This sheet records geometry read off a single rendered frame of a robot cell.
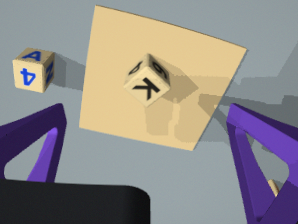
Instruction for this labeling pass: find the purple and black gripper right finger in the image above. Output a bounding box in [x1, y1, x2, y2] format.
[226, 103, 298, 224]

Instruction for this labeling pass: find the tan mat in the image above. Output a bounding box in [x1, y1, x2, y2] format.
[79, 5, 246, 151]

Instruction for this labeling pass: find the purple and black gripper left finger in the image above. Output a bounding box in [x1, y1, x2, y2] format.
[0, 103, 67, 183]

